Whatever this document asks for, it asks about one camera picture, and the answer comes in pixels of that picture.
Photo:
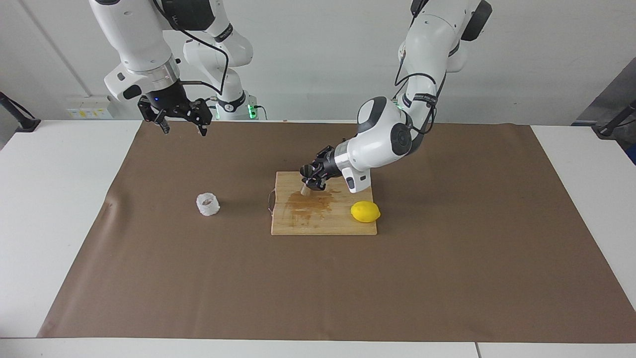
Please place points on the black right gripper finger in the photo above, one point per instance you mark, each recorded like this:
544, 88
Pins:
201, 112
149, 109

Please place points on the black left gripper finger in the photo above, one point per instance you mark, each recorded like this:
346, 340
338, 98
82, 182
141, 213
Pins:
322, 185
324, 152

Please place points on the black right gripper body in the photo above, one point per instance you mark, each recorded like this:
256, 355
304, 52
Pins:
169, 99

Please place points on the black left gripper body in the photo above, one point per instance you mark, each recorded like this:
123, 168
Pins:
332, 166

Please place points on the steel double jigger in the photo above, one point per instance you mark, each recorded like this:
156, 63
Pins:
307, 173

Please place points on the clear plastic cup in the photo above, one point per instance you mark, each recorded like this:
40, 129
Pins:
208, 206

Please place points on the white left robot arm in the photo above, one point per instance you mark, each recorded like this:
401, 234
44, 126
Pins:
382, 139

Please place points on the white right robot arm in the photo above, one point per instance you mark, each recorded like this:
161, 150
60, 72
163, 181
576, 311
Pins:
134, 35

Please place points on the wooden cutting board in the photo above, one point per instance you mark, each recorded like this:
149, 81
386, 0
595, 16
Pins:
298, 223

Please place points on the yellow lemon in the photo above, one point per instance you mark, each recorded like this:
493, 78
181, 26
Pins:
365, 212

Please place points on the black stand clamp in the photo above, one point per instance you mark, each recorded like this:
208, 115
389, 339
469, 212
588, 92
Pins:
27, 124
607, 131

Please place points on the brown paper table mat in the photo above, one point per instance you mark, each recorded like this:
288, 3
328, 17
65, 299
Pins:
198, 278

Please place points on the dark grey partition panel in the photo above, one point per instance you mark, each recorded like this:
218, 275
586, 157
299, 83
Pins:
613, 94

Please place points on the blue object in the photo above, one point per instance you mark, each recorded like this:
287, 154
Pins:
633, 154

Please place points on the white wall socket box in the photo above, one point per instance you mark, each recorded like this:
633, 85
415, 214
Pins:
89, 109

